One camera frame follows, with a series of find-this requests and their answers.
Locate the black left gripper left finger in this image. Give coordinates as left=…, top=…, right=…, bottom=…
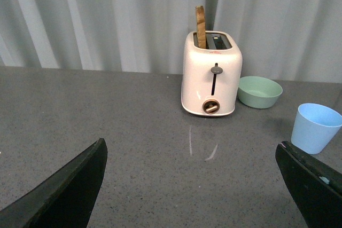
left=1, top=138, right=107, bottom=227

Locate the blue cup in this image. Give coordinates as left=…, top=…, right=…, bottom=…
left=291, top=103, right=341, bottom=154

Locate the toast slice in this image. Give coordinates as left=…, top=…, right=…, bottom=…
left=195, top=6, right=206, bottom=49

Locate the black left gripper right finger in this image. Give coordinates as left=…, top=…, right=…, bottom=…
left=275, top=141, right=341, bottom=227

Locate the green bowl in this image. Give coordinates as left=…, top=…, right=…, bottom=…
left=237, top=76, right=283, bottom=109

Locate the white toaster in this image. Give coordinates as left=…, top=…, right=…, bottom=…
left=181, top=31, right=243, bottom=117

